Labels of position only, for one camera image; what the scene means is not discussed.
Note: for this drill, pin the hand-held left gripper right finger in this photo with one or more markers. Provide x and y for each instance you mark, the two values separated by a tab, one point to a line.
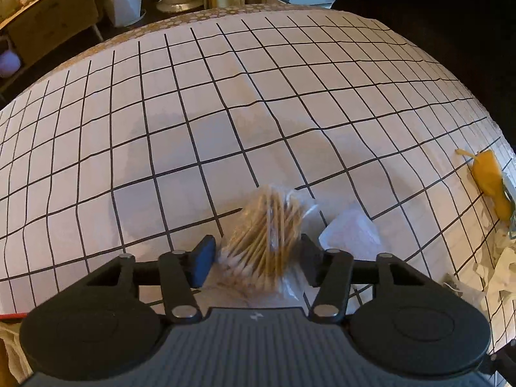
309	266

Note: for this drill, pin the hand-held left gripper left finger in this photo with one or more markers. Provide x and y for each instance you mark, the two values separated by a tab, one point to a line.
203	260

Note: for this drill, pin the bag of cotton swabs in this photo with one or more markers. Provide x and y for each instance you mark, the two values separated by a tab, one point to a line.
262	242

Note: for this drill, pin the white plastic packet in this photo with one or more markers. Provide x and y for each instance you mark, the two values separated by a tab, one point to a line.
350	234

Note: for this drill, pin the crumpled white paper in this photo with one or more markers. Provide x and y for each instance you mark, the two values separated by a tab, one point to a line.
502	268

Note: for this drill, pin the yellow cloth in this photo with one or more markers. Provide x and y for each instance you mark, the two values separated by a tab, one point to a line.
490	177

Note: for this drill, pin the white mesh fabric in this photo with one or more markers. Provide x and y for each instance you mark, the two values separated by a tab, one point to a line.
12	350

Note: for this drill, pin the pale purple round object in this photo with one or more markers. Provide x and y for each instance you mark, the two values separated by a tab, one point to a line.
9	64

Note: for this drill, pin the wooden cabinet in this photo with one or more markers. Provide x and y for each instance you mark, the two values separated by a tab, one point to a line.
48	20

